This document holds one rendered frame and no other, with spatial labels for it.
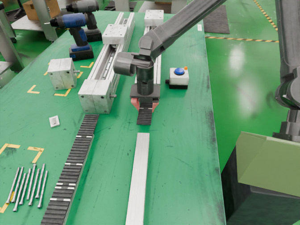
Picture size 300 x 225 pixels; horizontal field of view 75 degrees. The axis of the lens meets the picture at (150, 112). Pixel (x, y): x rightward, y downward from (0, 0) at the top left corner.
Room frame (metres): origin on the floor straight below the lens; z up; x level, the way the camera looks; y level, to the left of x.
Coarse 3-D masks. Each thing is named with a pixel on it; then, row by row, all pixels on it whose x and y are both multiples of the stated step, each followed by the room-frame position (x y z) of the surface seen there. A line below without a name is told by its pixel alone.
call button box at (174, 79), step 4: (172, 68) 0.76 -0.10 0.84; (172, 72) 0.73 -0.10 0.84; (184, 72) 0.73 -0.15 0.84; (172, 76) 0.70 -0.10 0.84; (176, 76) 0.70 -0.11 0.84; (180, 76) 0.70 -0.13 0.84; (184, 76) 0.70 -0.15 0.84; (188, 76) 0.70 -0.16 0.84; (168, 80) 0.73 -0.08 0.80; (172, 80) 0.69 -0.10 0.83; (176, 80) 0.69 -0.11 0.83; (180, 80) 0.69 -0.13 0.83; (184, 80) 0.69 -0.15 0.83; (188, 80) 0.69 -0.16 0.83; (172, 84) 0.69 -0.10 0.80; (176, 84) 0.69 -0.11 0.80; (180, 84) 0.69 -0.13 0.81; (184, 84) 0.69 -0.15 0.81; (172, 88) 0.69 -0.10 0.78; (176, 88) 0.69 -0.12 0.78; (180, 88) 0.69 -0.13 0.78; (184, 88) 0.69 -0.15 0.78
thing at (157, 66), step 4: (148, 28) 1.15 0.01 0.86; (144, 32) 1.10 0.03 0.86; (160, 56) 0.83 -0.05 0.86; (156, 60) 0.79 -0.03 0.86; (160, 60) 0.79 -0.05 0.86; (156, 64) 0.76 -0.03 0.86; (160, 64) 0.76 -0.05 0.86; (156, 68) 0.72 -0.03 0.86; (160, 68) 0.72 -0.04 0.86; (156, 72) 0.69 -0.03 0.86; (160, 72) 0.70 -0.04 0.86; (156, 76) 0.66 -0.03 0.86; (160, 76) 0.67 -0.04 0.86; (136, 80) 0.64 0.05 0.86; (156, 80) 0.64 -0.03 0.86; (160, 80) 0.64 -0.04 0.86; (156, 84) 0.62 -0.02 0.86
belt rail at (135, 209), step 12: (144, 144) 0.37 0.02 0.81; (144, 156) 0.33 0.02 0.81; (144, 168) 0.29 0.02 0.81; (132, 180) 0.25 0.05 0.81; (144, 180) 0.25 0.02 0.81; (132, 192) 0.22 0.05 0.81; (144, 192) 0.22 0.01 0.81; (132, 204) 0.19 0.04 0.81; (144, 204) 0.19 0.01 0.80; (132, 216) 0.16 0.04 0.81
